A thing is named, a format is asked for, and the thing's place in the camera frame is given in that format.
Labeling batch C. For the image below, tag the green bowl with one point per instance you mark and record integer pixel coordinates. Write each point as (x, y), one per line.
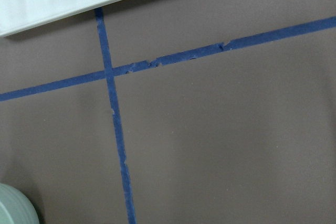
(16, 207)

